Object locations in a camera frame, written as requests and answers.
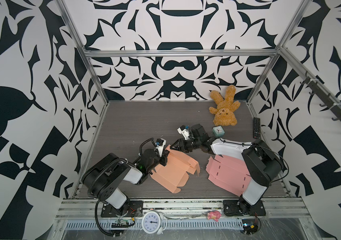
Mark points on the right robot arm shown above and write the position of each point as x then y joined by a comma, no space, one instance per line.
263,164

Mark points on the small teal alarm clock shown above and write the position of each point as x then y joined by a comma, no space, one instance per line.
218,131

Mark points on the orange cardboard box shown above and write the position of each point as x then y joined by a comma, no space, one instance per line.
176,172

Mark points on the black wall hook rail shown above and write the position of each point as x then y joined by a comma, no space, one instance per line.
328,99

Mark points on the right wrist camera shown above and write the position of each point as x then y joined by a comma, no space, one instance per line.
184,131

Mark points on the right green circuit board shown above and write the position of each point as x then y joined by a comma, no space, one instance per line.
249,227

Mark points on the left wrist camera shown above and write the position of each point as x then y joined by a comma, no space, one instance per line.
160,144

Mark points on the brown teddy bear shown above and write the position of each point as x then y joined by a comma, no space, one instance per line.
225,107

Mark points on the pink flat cardboard box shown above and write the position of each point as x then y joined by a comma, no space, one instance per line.
228,173

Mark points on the green circuit board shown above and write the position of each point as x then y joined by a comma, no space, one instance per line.
121,224
249,227

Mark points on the white round alarm clock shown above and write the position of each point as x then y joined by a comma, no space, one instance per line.
154,222

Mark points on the small pink toy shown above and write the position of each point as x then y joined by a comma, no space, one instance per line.
213,215

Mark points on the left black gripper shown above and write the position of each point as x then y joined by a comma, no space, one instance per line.
163,158

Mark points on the left green circuit board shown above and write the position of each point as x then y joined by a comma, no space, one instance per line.
121,224

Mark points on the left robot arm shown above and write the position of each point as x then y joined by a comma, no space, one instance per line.
103,180

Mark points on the black remote control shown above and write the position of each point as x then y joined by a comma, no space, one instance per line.
256,128

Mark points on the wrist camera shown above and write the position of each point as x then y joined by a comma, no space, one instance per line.
184,131
160,144

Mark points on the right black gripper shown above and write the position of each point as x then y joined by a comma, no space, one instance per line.
180,142

